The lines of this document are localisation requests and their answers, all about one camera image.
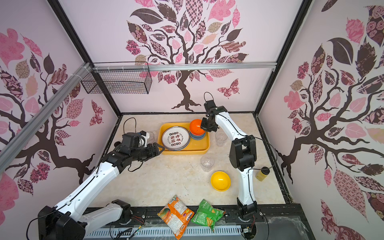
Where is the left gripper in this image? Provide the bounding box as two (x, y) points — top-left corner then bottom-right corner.
(131, 142), (165, 162)

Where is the yellow plastic bin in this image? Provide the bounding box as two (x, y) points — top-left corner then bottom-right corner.
(157, 122), (210, 155)

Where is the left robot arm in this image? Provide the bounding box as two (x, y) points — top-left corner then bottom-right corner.
(37, 131), (165, 240)

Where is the clear cup of bin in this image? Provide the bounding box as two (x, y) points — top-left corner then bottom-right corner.
(215, 131), (228, 147)
(146, 132), (156, 144)

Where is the black wire basket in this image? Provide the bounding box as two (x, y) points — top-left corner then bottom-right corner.
(81, 61), (153, 94)

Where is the clear cup left of bin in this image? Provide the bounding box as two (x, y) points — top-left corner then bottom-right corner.
(146, 132), (156, 144)

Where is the yellow bowl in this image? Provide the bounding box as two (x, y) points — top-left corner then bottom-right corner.
(211, 171), (231, 192)

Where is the aluminium rail bar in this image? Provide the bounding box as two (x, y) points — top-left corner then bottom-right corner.
(0, 62), (277, 175)

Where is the orange snack bag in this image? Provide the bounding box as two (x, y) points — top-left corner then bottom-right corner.
(157, 195), (195, 240)

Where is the yellow jar black lid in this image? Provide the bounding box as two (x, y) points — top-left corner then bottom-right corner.
(256, 167), (270, 182)

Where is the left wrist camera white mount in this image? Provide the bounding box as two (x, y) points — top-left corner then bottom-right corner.
(139, 131), (150, 147)

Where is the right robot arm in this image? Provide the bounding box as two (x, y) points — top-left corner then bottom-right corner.
(201, 100), (258, 220)

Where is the clear cup near bowls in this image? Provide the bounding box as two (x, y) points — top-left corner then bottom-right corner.
(201, 155), (215, 172)

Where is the clear cup right of bin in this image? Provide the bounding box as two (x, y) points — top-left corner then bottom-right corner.
(215, 131), (228, 147)

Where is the orange bowl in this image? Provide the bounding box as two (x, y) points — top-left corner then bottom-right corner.
(190, 119), (205, 136)

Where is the green snack bag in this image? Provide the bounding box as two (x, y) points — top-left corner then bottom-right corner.
(191, 199), (226, 232)

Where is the white vent grille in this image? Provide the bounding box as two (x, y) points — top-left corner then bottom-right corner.
(83, 225), (243, 240)

